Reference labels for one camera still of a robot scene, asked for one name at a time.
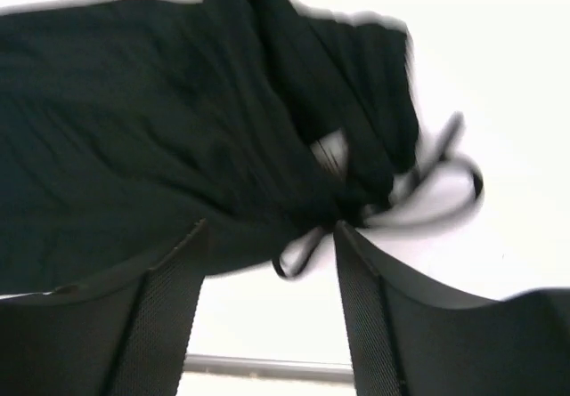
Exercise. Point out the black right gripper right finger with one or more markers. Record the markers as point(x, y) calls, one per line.
point(409, 334)

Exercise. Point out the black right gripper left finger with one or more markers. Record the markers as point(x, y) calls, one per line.
point(121, 332)

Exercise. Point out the black shorts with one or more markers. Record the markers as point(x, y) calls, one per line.
point(124, 122)

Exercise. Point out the aluminium front rail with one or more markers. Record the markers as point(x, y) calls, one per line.
point(276, 369)

